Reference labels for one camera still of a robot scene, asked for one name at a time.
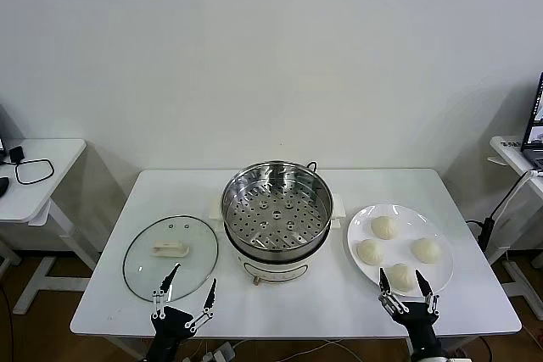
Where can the white electric cooker base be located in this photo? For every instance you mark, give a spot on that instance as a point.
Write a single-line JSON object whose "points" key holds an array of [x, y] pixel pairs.
{"points": [[275, 271]]}

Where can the dark monitor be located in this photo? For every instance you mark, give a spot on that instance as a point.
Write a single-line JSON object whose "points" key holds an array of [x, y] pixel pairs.
{"points": [[1, 146]]}

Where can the grey open laptop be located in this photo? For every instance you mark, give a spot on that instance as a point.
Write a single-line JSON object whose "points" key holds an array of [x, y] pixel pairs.
{"points": [[535, 133]]}

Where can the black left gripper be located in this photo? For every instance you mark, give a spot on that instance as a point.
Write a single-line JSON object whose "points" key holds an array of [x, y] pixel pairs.
{"points": [[169, 324]]}

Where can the white power strip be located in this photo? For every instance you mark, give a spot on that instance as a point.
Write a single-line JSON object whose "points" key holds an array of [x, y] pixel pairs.
{"points": [[222, 353]]}

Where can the small wooden stick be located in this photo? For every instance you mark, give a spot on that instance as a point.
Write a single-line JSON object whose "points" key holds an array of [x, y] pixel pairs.
{"points": [[496, 159]]}

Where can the small black power adapter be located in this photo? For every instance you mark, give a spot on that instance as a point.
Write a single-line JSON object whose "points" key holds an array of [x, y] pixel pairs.
{"points": [[17, 154]]}

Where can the stainless steel steamer basket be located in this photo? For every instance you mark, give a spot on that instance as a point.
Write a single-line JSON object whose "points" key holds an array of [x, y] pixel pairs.
{"points": [[314, 226]]}

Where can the black computer mouse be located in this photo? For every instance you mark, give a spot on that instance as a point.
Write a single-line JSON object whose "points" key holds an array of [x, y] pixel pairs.
{"points": [[2, 186]]}

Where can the white round plate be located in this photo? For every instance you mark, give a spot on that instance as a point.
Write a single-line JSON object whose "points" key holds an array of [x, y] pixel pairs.
{"points": [[437, 226]]}

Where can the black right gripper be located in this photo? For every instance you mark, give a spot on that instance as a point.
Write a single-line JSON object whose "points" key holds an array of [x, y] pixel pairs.
{"points": [[418, 324]]}

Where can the white steamed baozi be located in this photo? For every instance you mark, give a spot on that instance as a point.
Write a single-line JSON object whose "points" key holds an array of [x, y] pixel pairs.
{"points": [[402, 279], [385, 226], [370, 252], [427, 248]]}

